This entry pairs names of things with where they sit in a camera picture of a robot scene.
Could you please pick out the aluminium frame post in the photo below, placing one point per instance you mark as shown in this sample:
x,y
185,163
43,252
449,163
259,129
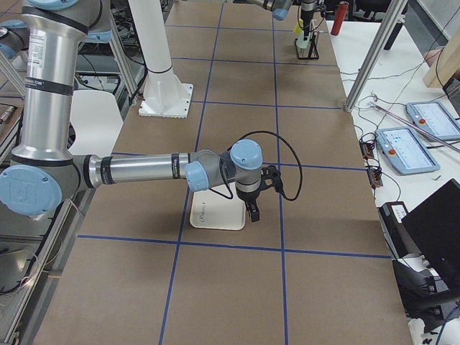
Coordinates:
x,y
383,34

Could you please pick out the red cylindrical bottle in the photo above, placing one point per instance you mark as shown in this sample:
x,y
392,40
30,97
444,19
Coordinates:
x,y
339,18

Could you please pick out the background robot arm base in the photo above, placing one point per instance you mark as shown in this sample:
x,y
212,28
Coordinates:
x,y
14,38

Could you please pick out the black box with label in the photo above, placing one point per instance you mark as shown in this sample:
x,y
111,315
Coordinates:
x,y
400,242

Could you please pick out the black wire cup rack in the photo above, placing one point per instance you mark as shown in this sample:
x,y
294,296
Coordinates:
x,y
311,53

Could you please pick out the far blue teach pendant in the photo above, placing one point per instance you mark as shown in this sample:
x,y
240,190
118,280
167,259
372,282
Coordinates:
x,y
434,118

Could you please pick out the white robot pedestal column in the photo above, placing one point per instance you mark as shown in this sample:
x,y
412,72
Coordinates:
x,y
163,95

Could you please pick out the light green cup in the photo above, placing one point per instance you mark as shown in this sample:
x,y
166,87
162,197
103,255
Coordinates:
x,y
303,42

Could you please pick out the yellow cup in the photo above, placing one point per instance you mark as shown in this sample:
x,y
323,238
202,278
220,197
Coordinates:
x,y
298,27

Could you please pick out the blue teach pendant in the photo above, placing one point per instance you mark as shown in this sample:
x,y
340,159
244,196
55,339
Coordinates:
x,y
405,151
434,118

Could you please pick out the wooden plank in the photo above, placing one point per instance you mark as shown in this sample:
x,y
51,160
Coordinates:
x,y
444,64

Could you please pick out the near blue teach pendant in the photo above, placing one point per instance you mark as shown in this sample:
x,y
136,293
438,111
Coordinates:
x,y
405,151

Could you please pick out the white plastic tray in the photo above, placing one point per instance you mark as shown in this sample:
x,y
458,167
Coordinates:
x,y
213,211

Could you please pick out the black monitor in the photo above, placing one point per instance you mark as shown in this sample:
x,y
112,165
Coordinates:
x,y
434,227

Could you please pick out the orange electronics board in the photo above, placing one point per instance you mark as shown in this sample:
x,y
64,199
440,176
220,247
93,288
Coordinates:
x,y
367,149
375,176

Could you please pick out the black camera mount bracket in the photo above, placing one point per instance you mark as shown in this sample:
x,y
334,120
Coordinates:
x,y
271,178

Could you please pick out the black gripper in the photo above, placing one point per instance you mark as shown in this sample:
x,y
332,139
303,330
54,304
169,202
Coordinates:
x,y
247,197
305,14

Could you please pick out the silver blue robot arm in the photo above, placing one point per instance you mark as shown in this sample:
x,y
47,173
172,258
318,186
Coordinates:
x,y
280,8
43,173

